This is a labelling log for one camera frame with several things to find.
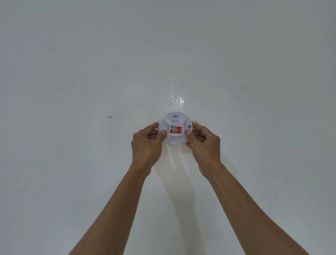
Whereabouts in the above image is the clear adhesive tape patch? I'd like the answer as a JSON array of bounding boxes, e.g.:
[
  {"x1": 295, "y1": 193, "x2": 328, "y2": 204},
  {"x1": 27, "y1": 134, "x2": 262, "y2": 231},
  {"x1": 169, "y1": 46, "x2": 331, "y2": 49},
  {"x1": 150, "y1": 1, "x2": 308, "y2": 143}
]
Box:
[{"x1": 169, "y1": 77, "x2": 185, "y2": 112}]

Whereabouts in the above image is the person's left hand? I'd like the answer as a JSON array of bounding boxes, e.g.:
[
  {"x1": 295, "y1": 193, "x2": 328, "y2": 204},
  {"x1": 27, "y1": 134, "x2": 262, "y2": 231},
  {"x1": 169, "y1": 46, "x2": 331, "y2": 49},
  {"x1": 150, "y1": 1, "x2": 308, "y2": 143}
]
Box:
[{"x1": 131, "y1": 122, "x2": 168, "y2": 178}]

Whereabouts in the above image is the person's right forearm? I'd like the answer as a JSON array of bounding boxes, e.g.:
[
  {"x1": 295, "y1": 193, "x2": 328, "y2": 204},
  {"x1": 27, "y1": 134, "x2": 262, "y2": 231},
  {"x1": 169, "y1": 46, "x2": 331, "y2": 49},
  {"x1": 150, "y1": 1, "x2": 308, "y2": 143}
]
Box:
[{"x1": 207, "y1": 161, "x2": 310, "y2": 255}]

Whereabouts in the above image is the person's right hand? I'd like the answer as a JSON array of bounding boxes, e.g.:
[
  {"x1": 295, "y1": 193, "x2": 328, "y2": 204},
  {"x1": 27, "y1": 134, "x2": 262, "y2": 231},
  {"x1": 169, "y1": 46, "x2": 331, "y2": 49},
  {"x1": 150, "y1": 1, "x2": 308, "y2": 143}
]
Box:
[{"x1": 185, "y1": 122, "x2": 224, "y2": 179}]

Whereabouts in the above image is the white round smoke detector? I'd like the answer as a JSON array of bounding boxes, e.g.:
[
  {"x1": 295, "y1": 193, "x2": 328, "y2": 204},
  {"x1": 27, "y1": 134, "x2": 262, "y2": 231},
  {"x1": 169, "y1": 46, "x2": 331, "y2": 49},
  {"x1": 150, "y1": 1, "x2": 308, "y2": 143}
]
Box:
[{"x1": 158, "y1": 111, "x2": 194, "y2": 146}]

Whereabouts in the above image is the person's left forearm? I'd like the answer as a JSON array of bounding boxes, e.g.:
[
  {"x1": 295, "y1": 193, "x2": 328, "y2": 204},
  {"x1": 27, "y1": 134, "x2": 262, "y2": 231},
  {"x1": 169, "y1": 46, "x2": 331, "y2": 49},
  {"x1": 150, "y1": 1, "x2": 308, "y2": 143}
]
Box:
[{"x1": 69, "y1": 164, "x2": 152, "y2": 255}]

